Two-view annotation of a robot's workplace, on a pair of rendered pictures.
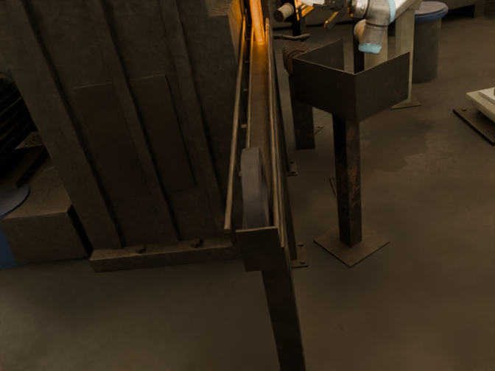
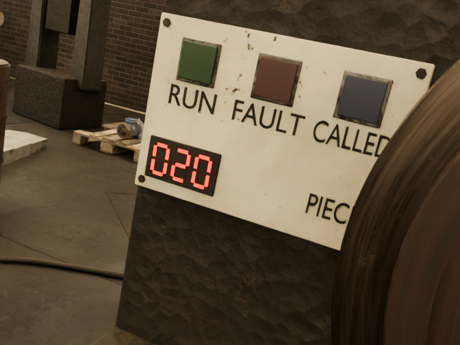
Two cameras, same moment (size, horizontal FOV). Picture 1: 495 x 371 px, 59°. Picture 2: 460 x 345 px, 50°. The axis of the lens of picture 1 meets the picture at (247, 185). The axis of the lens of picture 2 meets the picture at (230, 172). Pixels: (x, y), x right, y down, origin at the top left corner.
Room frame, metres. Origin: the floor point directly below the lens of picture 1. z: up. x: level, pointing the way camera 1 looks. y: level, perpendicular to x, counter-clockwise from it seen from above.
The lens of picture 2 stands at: (1.51, -0.48, 1.22)
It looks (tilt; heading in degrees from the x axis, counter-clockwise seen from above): 14 degrees down; 101
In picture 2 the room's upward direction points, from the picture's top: 12 degrees clockwise
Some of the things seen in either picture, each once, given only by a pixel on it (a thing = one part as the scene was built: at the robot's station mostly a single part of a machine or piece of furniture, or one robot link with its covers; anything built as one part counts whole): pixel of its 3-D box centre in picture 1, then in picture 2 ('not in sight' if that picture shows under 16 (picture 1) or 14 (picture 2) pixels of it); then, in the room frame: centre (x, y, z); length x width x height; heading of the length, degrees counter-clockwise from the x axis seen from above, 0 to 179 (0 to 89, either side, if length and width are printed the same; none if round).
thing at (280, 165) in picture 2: not in sight; (267, 131); (1.45, -0.01, 1.15); 0.26 x 0.02 x 0.18; 172
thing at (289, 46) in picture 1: (300, 95); not in sight; (2.08, -0.35, 0.27); 0.22 x 0.13 x 0.53; 172
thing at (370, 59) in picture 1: (376, 64); not in sight; (2.32, -0.83, 0.26); 0.12 x 0.12 x 0.52
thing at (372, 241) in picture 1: (351, 162); not in sight; (1.22, -0.35, 0.36); 0.26 x 0.20 x 0.72; 27
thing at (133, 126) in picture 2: not in sight; (136, 128); (-0.40, 4.07, 0.25); 0.40 x 0.24 x 0.22; 82
